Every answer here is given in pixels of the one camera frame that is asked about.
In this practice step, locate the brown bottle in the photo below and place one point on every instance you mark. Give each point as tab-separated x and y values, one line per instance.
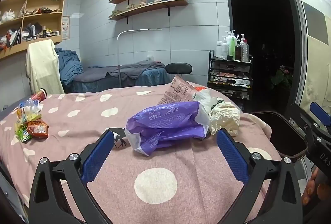
238	53

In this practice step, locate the white plastic bag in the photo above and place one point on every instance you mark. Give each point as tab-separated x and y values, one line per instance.
204	98

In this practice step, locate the clear pump bottle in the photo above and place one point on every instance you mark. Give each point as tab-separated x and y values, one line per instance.
245	52

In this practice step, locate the massage bed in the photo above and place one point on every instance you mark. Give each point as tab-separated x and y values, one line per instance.
144	79

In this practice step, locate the cream towel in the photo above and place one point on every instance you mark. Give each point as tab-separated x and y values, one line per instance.
42	66

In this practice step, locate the cream paper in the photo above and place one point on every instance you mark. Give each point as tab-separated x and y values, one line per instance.
225	118

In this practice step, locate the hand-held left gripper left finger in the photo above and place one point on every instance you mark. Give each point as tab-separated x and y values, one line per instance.
98	158

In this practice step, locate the potted plant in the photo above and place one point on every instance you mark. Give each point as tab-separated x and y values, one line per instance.
283	76

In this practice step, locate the grey towel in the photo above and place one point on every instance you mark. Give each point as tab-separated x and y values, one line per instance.
129	70

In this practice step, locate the small white container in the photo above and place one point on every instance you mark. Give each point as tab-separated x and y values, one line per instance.
149	58

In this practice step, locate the red snack packet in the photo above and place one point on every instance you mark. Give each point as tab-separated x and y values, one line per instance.
38	128

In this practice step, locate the blue blanket pile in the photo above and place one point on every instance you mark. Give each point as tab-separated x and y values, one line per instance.
68	65

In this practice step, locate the white jar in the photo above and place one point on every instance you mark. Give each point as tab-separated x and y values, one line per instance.
219	50

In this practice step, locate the wall poster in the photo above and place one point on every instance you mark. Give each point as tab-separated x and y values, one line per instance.
66	27

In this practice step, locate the tall white pump bottle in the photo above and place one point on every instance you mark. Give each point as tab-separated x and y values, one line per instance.
231	44

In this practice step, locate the person's right hand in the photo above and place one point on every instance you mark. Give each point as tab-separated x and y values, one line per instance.
309	187

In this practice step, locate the pink printed snack packet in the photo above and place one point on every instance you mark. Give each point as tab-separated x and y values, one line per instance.
178	90

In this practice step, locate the purple tissue packet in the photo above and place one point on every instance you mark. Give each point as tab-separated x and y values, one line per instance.
165	125

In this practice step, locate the grey folded cloth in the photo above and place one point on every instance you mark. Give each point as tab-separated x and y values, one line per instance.
35	28

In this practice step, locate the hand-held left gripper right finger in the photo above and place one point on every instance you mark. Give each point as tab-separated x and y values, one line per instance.
232	159

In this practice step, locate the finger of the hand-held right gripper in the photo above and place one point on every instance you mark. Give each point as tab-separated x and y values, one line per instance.
319	113
297	115

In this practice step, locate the red paper cup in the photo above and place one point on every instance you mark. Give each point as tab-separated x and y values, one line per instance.
38	94

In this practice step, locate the pink polka dot blanket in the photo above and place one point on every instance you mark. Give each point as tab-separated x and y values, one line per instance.
77	141

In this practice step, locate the black mesh cart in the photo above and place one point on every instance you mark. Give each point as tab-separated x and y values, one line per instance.
227	76

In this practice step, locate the sliding glass door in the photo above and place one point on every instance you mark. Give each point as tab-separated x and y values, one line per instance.
318	63

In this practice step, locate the dark brown trash bin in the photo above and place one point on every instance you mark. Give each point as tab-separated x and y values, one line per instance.
279	136

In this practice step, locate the white floor lamp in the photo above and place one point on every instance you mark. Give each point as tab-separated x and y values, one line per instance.
119	58

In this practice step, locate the black stool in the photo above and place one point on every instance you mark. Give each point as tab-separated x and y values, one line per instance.
179	68

